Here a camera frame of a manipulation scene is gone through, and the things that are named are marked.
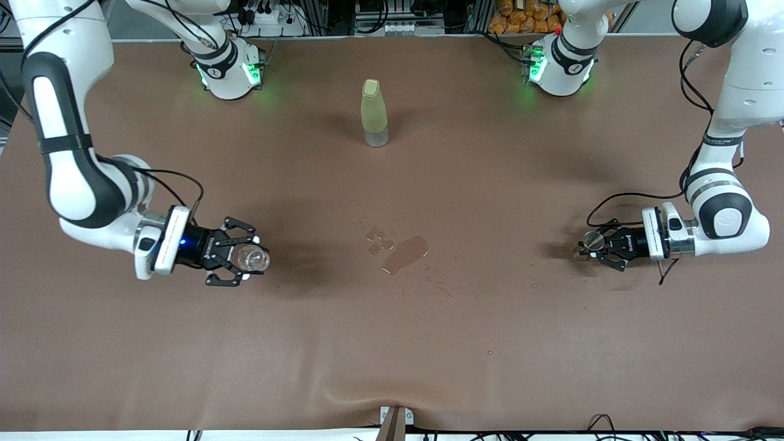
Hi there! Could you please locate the brown table cover mat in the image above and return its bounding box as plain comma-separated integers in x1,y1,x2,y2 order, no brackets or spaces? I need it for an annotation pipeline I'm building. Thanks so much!
0,34,784,432

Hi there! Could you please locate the brown liquid puddle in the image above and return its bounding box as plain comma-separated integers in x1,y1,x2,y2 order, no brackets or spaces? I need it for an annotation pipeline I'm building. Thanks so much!
381,236,429,276

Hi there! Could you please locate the orange packaged snacks pile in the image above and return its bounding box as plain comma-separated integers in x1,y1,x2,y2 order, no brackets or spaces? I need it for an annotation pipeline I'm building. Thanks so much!
488,0,613,34

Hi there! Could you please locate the white power strip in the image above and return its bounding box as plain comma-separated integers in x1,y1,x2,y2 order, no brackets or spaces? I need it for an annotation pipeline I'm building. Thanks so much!
366,21,443,36
236,3,307,37

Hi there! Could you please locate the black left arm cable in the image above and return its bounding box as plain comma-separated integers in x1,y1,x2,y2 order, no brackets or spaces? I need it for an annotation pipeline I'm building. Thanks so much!
587,37,745,285

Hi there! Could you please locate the yellow-green bottle shaker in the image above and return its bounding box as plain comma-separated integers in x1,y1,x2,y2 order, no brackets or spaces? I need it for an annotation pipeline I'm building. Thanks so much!
360,78,390,148

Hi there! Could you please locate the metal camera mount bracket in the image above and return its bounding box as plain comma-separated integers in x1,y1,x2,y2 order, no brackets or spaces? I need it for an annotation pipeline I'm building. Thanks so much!
379,404,416,441

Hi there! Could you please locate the small clear glass cup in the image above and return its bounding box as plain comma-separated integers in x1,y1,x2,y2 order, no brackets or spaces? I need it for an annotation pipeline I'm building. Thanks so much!
236,245,271,274

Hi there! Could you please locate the metal double jigger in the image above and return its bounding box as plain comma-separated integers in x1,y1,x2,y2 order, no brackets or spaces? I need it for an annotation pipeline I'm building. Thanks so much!
579,230,607,261

